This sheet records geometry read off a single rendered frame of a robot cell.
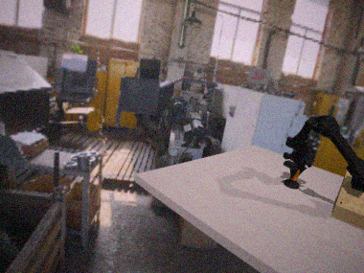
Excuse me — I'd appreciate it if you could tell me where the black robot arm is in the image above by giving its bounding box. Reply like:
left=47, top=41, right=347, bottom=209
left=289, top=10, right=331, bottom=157
left=285, top=116, right=364, bottom=192

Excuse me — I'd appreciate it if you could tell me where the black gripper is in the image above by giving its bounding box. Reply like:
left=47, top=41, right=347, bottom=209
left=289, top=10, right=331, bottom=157
left=284, top=151, right=311, bottom=178

